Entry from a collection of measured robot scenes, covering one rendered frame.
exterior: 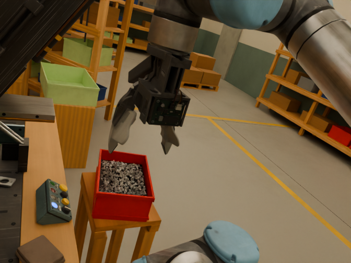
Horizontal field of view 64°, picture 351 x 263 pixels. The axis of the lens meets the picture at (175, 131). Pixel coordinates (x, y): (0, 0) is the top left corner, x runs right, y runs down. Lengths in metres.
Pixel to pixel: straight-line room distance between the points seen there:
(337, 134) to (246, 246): 5.24
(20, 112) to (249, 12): 0.83
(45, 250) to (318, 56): 0.73
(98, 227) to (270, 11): 0.91
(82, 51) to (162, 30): 3.04
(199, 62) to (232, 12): 6.94
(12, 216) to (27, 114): 0.32
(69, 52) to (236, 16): 3.30
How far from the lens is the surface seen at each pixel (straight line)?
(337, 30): 0.41
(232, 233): 0.61
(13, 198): 1.02
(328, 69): 0.39
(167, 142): 0.55
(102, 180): 1.15
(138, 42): 9.60
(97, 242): 1.14
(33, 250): 0.83
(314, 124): 6.10
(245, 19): 0.34
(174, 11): 0.43
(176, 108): 0.45
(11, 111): 1.03
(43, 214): 0.91
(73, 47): 3.53
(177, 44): 0.43
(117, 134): 0.50
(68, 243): 0.88
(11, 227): 0.93
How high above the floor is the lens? 1.55
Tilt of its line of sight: 22 degrees down
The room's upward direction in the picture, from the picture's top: 17 degrees clockwise
